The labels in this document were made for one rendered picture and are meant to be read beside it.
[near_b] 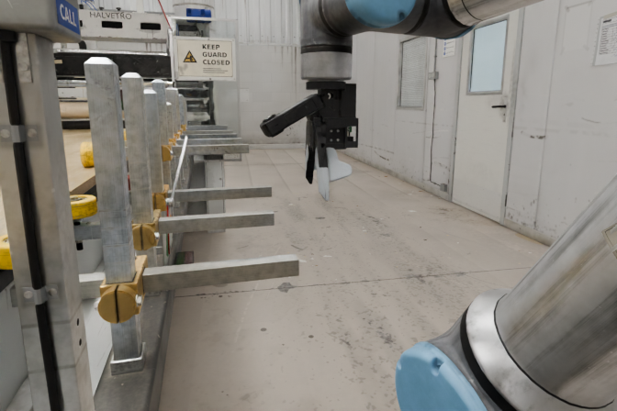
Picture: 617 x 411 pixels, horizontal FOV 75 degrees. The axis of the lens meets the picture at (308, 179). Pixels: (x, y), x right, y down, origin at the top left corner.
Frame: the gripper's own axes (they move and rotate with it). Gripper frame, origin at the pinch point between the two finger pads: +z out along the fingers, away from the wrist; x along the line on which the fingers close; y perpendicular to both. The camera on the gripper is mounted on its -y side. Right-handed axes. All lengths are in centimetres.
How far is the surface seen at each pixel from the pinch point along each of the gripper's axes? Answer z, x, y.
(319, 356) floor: 94, 85, 19
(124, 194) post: -3.8, -12.6, -29.6
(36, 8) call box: -22, -40, -27
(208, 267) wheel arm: 10.3, -7.0, -19.1
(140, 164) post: -4.4, 12.2, -32.8
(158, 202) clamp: 8.7, 34.4, -34.1
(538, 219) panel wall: 76, 202, 224
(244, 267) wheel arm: 10.7, -7.1, -13.2
